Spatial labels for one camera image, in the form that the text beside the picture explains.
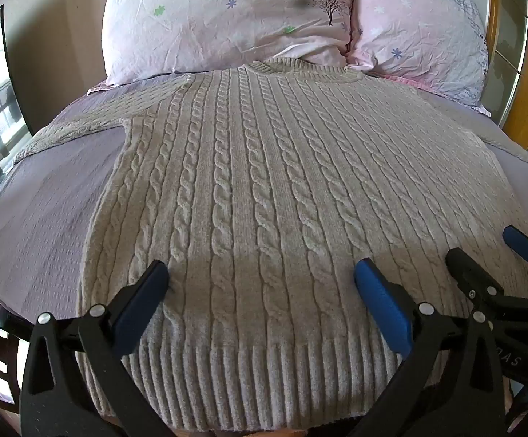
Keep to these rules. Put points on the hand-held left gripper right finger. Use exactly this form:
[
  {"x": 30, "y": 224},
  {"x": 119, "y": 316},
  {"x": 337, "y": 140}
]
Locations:
[{"x": 382, "y": 306}]

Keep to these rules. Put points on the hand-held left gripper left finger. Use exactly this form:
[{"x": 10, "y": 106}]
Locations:
[{"x": 142, "y": 306}]

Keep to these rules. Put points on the purple bed sheet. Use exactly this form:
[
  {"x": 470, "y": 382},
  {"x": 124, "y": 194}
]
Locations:
[{"x": 36, "y": 218}]

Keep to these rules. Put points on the wooden headboard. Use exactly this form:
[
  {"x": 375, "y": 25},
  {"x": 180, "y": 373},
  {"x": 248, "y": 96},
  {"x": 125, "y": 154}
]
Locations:
[{"x": 525, "y": 54}]

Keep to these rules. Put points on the pink floral pillow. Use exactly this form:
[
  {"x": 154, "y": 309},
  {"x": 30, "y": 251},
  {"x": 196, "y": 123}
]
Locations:
[{"x": 420, "y": 27}]

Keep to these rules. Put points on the lilac floral pillow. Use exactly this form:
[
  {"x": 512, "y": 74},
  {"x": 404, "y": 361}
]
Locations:
[{"x": 227, "y": 18}]

